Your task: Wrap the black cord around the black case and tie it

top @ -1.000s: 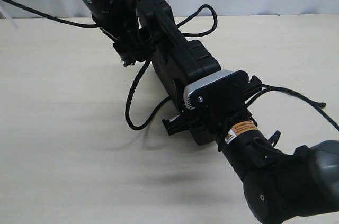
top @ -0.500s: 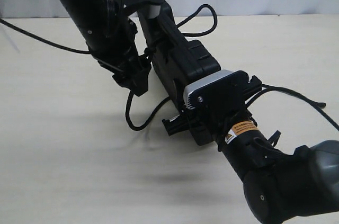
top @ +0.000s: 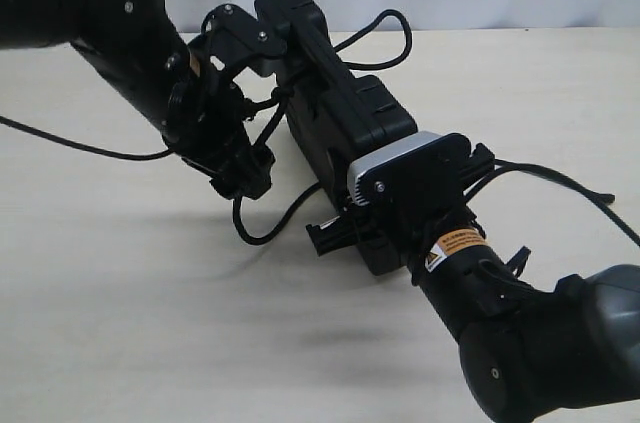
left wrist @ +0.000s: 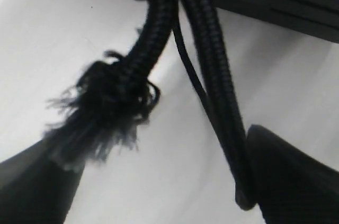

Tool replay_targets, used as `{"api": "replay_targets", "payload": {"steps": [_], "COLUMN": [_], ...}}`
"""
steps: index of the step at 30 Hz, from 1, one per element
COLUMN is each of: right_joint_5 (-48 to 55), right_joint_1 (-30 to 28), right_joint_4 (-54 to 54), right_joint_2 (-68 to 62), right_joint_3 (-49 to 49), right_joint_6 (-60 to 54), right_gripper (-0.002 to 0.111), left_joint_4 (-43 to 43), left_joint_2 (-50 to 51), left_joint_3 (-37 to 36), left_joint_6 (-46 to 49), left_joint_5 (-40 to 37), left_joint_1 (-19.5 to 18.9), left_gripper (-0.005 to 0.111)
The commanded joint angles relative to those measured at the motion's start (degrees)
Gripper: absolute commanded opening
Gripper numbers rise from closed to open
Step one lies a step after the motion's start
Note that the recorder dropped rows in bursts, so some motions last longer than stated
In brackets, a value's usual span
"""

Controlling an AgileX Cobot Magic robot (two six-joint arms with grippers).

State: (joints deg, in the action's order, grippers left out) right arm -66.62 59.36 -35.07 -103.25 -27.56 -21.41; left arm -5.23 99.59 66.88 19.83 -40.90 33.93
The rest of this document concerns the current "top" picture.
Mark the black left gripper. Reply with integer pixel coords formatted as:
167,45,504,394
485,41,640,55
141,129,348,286
164,64,275,200

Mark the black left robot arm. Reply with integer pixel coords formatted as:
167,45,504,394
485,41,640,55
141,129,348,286
1,0,274,200

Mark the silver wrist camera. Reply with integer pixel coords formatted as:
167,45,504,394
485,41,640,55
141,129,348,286
201,3,287,80
346,131,446,208

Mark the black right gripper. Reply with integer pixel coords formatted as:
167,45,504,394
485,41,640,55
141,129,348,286
307,131,495,273

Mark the black plastic carrying case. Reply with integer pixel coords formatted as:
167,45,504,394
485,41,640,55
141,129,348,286
254,0,417,276

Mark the black braided rope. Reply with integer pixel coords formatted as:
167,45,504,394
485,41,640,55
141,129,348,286
230,10,616,247

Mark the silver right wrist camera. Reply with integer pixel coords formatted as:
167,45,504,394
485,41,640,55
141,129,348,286
346,131,446,208

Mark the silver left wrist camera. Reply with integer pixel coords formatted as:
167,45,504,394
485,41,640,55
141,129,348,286
201,3,287,80

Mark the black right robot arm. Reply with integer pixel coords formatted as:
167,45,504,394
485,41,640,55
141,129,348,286
302,132,639,422

